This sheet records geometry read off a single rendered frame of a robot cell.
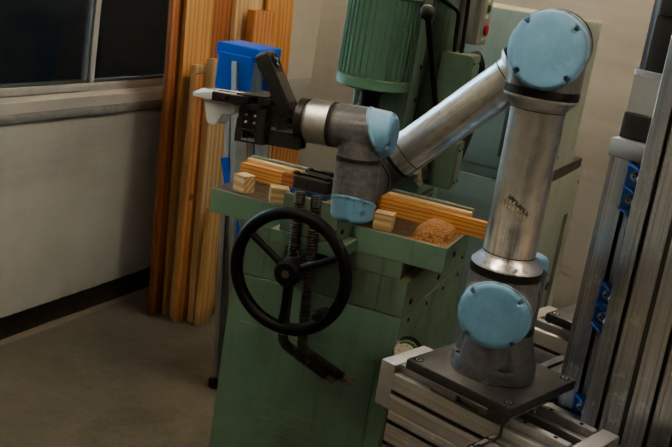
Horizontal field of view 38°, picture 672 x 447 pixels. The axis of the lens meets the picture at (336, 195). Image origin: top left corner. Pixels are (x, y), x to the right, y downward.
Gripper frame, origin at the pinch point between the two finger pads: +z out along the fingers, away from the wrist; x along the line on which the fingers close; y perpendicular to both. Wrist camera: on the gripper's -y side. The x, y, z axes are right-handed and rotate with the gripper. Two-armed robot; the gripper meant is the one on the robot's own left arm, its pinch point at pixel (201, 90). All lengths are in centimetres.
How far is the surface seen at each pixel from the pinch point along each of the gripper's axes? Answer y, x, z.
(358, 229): 32, 57, -16
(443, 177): 22, 88, -27
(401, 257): 37, 57, -27
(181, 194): 62, 182, 91
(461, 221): 29, 72, -36
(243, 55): 2, 138, 52
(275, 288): 51, 59, 4
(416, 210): 28, 72, -25
